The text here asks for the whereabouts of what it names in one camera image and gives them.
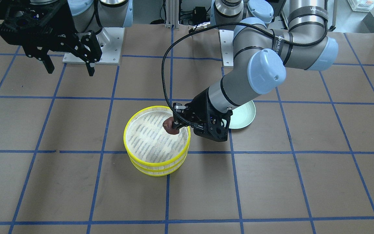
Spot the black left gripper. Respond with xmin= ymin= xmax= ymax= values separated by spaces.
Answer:
xmin=171 ymin=89 xmax=233 ymax=142

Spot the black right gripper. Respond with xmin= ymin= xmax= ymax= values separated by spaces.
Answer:
xmin=0 ymin=0 xmax=102 ymax=77

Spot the brown bun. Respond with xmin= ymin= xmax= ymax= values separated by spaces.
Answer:
xmin=162 ymin=117 xmax=180 ymax=135

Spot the yellow top steamer layer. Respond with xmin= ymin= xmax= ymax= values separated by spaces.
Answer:
xmin=123 ymin=106 xmax=191 ymax=163

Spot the yellow steamer layer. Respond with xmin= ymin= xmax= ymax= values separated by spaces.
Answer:
xmin=129 ymin=152 xmax=188 ymax=177
xmin=123 ymin=106 xmax=191 ymax=163

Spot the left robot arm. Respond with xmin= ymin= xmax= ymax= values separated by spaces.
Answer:
xmin=162 ymin=0 xmax=338 ymax=142

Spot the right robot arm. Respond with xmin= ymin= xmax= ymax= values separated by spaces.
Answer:
xmin=0 ymin=0 xmax=133 ymax=76

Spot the yellow bottom steamer layer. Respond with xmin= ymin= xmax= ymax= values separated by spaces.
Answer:
xmin=129 ymin=152 xmax=188 ymax=177

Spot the light green plate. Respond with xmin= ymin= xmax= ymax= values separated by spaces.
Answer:
xmin=230 ymin=100 xmax=256 ymax=129

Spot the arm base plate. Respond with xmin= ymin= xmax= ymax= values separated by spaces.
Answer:
xmin=63 ymin=27 xmax=125 ymax=65
xmin=218 ymin=29 xmax=259 ymax=68

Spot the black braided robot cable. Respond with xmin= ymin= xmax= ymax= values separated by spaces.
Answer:
xmin=161 ymin=12 xmax=329 ymax=112

